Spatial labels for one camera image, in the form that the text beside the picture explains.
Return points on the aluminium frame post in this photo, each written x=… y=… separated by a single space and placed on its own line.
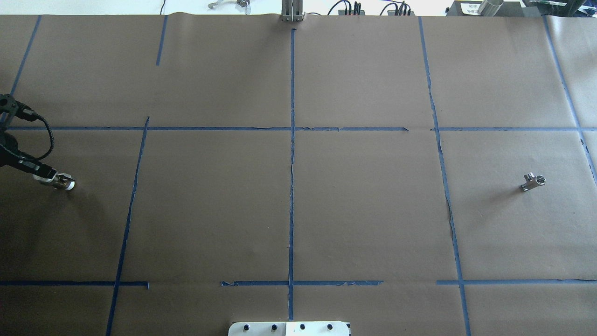
x=292 y=10

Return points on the white brass PPR valve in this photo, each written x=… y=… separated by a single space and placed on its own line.
x=59 y=181

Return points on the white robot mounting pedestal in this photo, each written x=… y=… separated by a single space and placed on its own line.
x=290 y=328

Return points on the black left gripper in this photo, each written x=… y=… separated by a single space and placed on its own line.
x=6 y=151

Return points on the chrome tee pipe fitting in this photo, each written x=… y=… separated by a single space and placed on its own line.
x=532 y=181

